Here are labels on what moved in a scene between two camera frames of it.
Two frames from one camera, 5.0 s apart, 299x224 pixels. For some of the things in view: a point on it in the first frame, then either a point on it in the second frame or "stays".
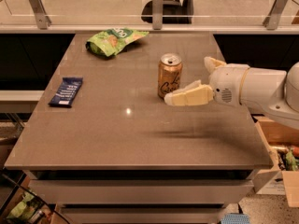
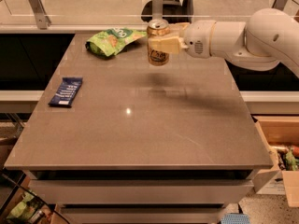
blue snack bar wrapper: x=66 y=91 stays
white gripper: x=226 y=83 → x=198 y=38
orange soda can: x=169 y=74 → x=158 y=27
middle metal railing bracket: x=157 y=7 stays
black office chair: x=174 y=12 stays
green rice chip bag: x=109 y=42 stays
